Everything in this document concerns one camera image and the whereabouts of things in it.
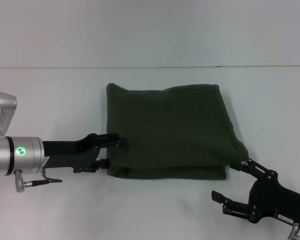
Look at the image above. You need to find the silver angled left plug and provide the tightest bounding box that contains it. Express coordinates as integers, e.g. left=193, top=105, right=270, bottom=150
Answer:
left=13, top=169, right=25, bottom=193

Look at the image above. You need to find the silver right connector plug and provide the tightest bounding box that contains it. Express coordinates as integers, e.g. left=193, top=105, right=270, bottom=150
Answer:
left=287, top=222, right=300, bottom=240

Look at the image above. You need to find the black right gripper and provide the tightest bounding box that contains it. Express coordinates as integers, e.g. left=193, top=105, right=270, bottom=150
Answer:
left=211, top=158, right=300, bottom=225

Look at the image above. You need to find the dark red left arm cable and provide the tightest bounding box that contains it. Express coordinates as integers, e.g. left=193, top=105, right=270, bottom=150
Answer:
left=23, top=168, right=64, bottom=186

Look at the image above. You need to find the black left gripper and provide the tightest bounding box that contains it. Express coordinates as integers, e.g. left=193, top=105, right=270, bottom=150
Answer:
left=40, top=132, right=128, bottom=174

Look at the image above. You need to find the dark green t-shirt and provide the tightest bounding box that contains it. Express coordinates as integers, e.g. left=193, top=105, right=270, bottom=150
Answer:
left=105, top=82, right=249, bottom=181

